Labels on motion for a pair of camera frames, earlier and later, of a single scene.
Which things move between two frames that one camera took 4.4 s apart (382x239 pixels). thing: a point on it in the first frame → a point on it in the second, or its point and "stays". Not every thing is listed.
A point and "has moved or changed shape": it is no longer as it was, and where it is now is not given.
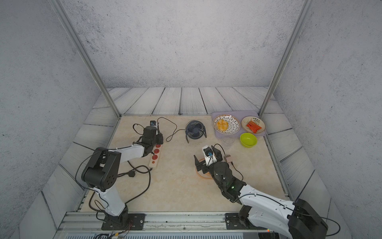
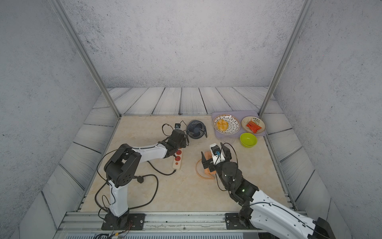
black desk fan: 195,129 stays
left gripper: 159,136 → 184,142
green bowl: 248,140 stays
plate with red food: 253,124 stays
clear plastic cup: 227,142 stays
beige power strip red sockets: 156,150 has moved or changed shape
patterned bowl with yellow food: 226,124 stays
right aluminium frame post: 308,5 stays
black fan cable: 175,131 → 186,136
